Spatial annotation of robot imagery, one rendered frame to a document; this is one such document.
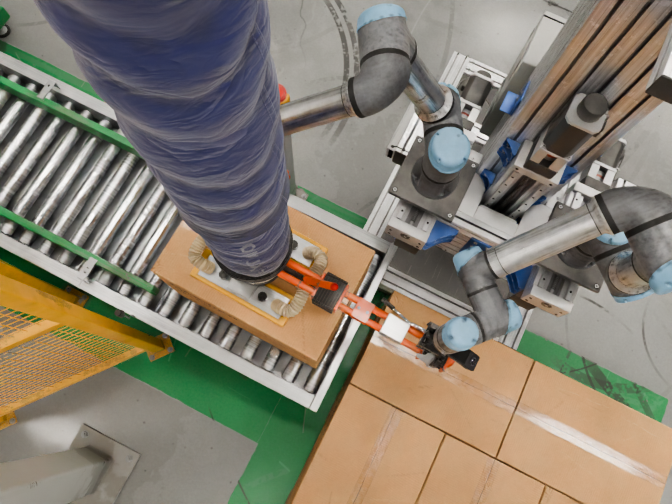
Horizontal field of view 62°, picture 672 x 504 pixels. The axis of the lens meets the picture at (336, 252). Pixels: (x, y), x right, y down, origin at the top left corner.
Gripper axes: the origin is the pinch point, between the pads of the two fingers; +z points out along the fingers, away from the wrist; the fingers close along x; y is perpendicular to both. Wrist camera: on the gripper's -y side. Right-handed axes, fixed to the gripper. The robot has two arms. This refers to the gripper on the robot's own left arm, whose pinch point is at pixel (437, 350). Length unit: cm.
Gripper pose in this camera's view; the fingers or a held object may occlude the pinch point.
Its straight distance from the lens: 166.5
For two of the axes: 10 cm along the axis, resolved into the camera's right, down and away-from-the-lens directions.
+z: -0.5, 2.6, 9.7
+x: -4.8, 8.4, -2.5
